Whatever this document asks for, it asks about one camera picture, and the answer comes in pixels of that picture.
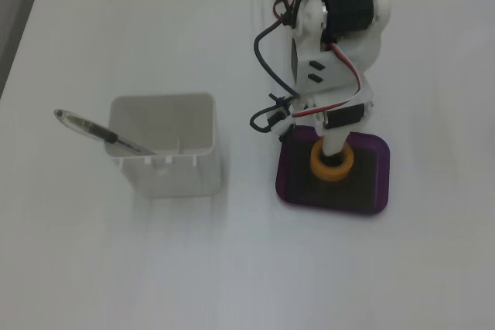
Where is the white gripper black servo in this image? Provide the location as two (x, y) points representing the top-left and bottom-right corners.
(290, 88), (375, 161)

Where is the yellow tape roll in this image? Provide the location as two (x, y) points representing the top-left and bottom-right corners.
(309, 140), (355, 184)

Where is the purple metal tray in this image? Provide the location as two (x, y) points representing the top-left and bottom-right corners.
(275, 126), (391, 217)

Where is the white rectangular pen holder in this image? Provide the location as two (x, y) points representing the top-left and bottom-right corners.
(104, 92), (224, 199)

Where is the black clear ballpoint pen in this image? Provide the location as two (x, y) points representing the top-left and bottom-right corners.
(53, 107), (159, 156)

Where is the red white servo cable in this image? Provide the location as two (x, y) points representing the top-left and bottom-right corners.
(290, 40), (375, 119)

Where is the black servo cable bundle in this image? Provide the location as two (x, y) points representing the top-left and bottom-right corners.
(248, 0), (307, 134)

